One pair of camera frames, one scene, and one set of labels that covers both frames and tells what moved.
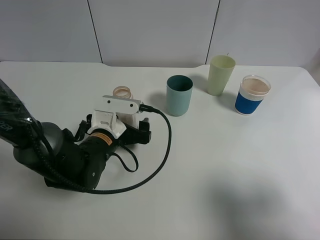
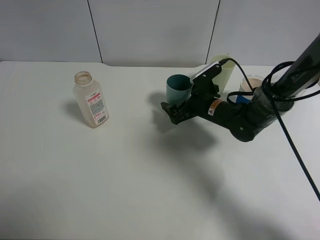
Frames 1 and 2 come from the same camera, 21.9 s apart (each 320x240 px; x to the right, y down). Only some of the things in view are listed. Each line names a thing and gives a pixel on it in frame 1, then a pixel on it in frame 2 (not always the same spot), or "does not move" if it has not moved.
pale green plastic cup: [221, 68] does not move
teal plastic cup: [179, 90] does not move
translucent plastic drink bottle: [124, 92] -> [89, 94]
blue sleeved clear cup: [253, 90] does not move
